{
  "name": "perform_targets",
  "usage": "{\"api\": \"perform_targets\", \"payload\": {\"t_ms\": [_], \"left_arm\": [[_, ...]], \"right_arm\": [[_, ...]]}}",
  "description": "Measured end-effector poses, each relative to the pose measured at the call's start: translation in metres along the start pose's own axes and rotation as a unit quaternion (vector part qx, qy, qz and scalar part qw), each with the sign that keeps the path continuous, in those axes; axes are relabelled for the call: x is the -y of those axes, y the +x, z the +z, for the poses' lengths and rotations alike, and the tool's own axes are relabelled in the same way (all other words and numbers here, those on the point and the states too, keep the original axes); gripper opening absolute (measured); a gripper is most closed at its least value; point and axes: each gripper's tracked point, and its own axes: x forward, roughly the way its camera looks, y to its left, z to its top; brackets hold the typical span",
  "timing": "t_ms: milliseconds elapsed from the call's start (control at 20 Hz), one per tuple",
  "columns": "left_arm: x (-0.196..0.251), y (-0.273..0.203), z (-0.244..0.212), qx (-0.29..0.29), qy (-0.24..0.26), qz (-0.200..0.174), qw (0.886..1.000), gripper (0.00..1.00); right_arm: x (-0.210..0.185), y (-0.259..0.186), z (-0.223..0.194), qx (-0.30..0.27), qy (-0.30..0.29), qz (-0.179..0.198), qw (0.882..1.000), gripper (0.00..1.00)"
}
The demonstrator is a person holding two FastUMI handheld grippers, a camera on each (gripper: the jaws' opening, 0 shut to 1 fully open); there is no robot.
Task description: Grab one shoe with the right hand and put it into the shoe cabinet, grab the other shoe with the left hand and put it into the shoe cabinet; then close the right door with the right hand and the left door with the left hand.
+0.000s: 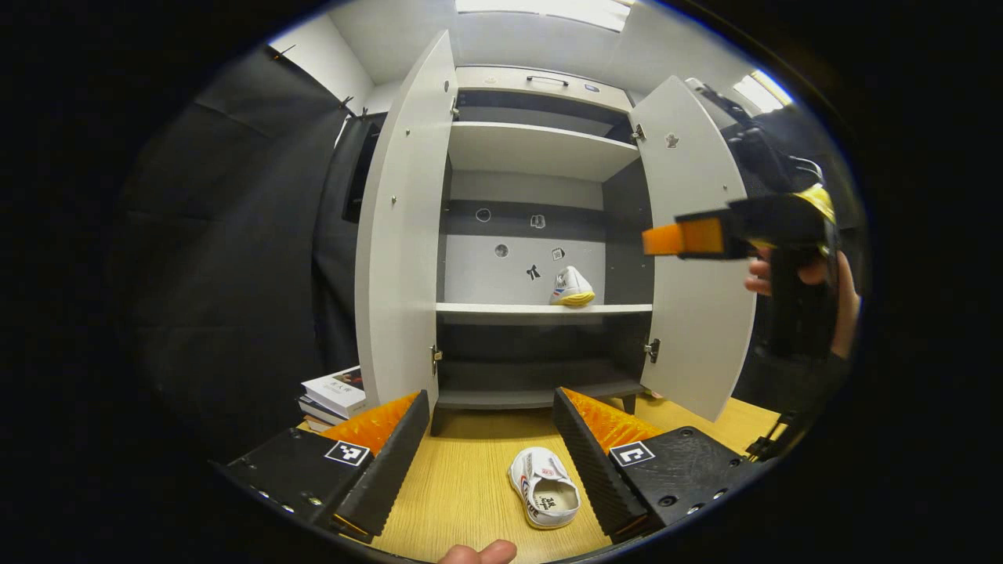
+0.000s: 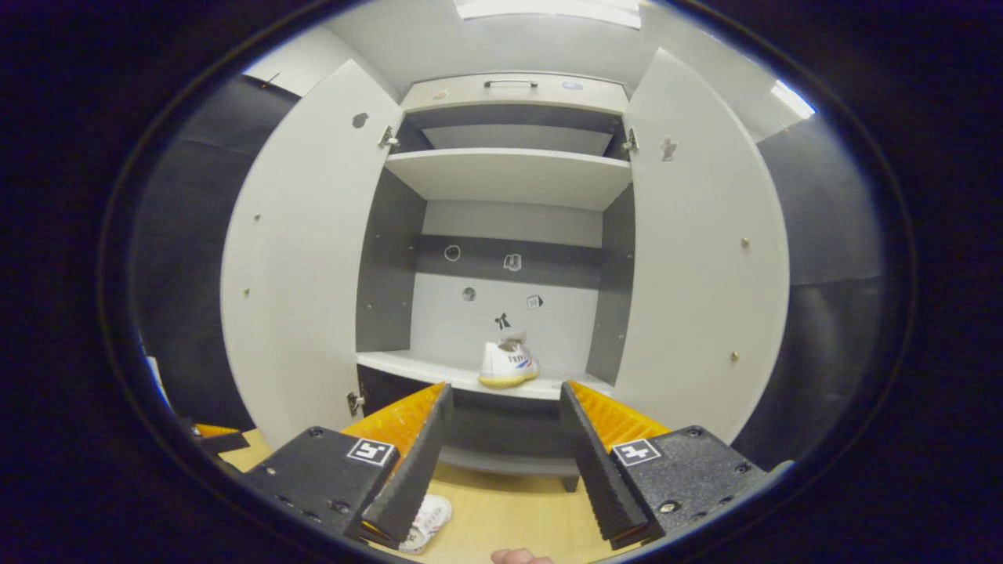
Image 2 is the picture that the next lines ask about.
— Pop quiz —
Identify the white cabinet drawer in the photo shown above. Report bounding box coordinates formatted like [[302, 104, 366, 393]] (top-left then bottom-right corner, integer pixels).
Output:
[[401, 73, 630, 116]]

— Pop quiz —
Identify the ceiling light panel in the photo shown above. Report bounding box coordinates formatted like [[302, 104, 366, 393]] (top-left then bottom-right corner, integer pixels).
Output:
[[454, 0, 642, 30], [770, 78, 816, 120]]

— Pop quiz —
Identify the white cabinet door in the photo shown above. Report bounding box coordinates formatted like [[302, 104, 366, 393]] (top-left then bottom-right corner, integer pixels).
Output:
[[614, 47, 791, 446], [219, 59, 404, 449]]

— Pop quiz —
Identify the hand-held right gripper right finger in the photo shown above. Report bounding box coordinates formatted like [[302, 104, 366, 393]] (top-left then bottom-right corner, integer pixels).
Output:
[[559, 380, 773, 549]]

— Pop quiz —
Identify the white striped canvas shoe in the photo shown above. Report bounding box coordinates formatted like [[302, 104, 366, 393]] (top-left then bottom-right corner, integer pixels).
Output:
[[478, 333, 540, 389], [398, 493, 453, 555]]

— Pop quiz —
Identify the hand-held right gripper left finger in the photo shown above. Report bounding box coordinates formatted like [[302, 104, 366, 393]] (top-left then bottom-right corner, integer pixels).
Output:
[[239, 381, 455, 549]]

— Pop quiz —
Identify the white grey shoe cabinet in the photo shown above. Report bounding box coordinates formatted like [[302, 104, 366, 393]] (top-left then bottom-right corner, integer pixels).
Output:
[[354, 73, 635, 493]]

